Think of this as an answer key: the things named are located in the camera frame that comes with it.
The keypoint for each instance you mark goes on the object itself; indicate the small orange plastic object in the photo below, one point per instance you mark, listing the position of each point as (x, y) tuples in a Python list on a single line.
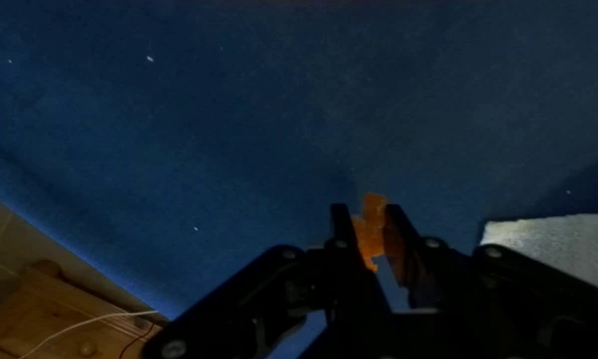
[(372, 230)]

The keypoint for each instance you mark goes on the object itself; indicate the light blue terry cloth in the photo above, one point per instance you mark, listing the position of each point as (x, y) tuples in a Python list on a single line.
[(559, 246)]

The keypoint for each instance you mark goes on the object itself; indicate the wooden nightstand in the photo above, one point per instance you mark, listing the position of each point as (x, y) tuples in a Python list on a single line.
[(47, 312)]

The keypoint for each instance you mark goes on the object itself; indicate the blue covered ironing board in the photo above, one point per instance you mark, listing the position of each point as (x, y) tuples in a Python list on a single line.
[(246, 121)]

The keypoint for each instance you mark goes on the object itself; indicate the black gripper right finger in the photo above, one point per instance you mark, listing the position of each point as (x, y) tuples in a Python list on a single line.
[(511, 300)]

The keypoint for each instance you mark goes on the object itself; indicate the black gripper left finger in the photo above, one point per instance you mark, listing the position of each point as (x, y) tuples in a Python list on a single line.
[(260, 300)]

